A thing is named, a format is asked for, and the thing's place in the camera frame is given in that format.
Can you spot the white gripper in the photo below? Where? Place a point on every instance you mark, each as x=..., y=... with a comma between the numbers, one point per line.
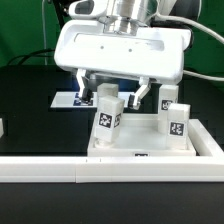
x=153, y=53

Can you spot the white sheet with AprilTags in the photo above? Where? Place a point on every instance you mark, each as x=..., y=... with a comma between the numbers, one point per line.
x=71, y=100

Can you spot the white square tabletop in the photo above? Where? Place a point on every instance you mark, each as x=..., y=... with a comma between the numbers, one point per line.
x=138, y=137

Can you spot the white L-shaped obstacle fence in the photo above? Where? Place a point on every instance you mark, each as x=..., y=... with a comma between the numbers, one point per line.
x=207, y=167

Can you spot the white part at left edge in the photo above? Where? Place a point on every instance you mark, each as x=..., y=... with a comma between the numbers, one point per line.
x=1, y=128

